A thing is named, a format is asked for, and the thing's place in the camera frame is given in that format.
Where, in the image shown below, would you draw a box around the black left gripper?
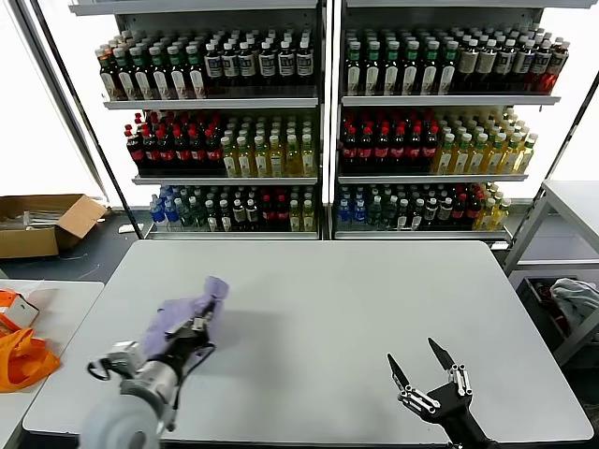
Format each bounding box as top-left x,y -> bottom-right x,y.
157,301 -> 217,371

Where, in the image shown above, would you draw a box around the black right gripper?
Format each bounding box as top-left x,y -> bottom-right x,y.
386,337 -> 493,449

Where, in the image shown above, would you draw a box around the purple t-shirt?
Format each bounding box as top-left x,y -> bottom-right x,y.
139,275 -> 233,359

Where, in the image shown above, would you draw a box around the white side table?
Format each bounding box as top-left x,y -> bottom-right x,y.
0,279 -> 107,449

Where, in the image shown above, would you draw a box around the dark storage crate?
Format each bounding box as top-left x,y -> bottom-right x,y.
522,275 -> 577,352

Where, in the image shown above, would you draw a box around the small cola bottle red cap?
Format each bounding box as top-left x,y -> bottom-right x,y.
453,194 -> 470,226
466,191 -> 483,225
259,195 -> 276,232
274,195 -> 290,232

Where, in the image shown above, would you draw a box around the red packaged item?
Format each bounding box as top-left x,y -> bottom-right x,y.
537,282 -> 570,336

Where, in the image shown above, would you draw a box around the light grey crumpled garment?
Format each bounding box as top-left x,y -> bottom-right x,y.
549,278 -> 599,339

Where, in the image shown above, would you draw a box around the yellow tea bottle white cap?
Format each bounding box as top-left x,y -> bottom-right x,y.
469,134 -> 490,175
269,134 -> 286,178
434,133 -> 458,175
503,133 -> 525,175
299,134 -> 317,178
285,134 -> 302,178
221,136 -> 239,179
452,133 -> 474,175
486,133 -> 508,175
236,135 -> 255,179
517,132 -> 539,174
253,135 -> 270,178

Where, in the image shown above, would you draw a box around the orange cloth bag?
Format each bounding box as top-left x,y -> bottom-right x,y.
0,326 -> 62,393

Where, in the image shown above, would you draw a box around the open cardboard box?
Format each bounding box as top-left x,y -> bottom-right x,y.
0,194 -> 111,260

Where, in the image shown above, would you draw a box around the orange and white carton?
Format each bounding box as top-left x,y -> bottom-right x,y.
0,288 -> 41,334

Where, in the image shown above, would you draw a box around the clear plastic packets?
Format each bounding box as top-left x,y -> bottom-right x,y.
0,209 -> 65,231

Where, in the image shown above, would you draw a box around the black slanted pole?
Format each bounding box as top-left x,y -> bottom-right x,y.
507,74 -> 599,244
33,0 -> 144,238

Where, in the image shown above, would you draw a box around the grey metal shelving unit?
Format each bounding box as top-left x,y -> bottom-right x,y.
332,0 -> 562,240
68,0 -> 329,240

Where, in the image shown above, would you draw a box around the dark tea bottle green label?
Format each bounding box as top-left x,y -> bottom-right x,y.
345,40 -> 364,97
129,45 -> 153,101
365,40 -> 384,97
113,46 -> 138,101
167,43 -> 189,100
148,44 -> 171,101
185,43 -> 207,100
403,40 -> 422,97
421,40 -> 441,97
439,40 -> 460,97
384,40 -> 403,97

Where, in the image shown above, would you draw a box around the dark drink bottle white label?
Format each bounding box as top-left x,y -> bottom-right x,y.
221,40 -> 241,88
295,40 -> 314,88
258,40 -> 278,88
530,40 -> 553,94
204,41 -> 224,88
495,38 -> 518,93
238,40 -> 256,88
277,40 -> 297,88
513,39 -> 535,93

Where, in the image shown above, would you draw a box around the amber tea bottle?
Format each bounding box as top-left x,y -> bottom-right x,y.
96,46 -> 119,102

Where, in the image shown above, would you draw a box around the dark bottle beige label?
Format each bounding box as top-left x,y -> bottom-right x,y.
457,38 -> 480,93
476,38 -> 499,93

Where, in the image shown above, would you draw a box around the red drink bottle white label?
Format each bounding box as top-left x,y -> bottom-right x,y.
545,42 -> 571,95

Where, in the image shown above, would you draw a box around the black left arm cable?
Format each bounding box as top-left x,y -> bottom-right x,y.
170,344 -> 216,422

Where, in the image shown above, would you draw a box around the grey metal frame table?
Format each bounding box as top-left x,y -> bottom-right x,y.
503,180 -> 599,370

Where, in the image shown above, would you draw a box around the white slanted frame post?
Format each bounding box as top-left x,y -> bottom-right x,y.
7,0 -> 112,205

